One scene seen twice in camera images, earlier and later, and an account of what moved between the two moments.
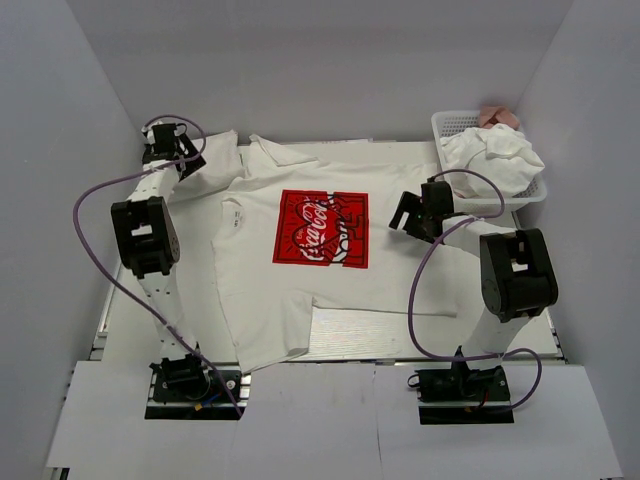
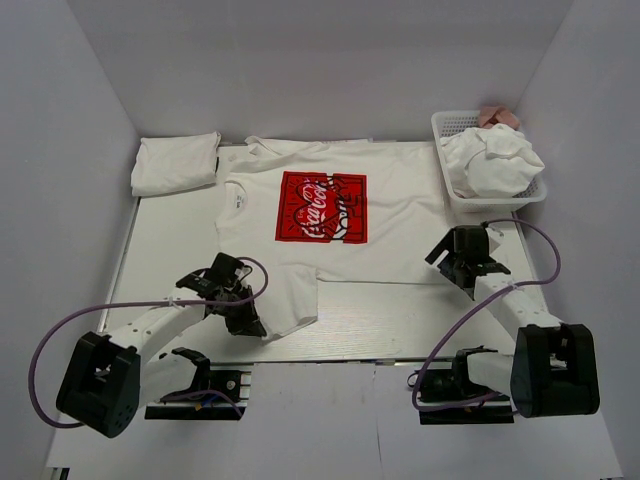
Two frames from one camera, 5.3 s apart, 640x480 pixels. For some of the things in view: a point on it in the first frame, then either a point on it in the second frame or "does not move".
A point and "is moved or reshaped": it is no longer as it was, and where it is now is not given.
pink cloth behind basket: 490,115 does not move
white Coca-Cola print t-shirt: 292,234 is moved or reshaped
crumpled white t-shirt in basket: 498,151 does not move
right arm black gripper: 410,203 -> 446,244
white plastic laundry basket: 447,123 does not move
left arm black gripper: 193,160 -> 248,324
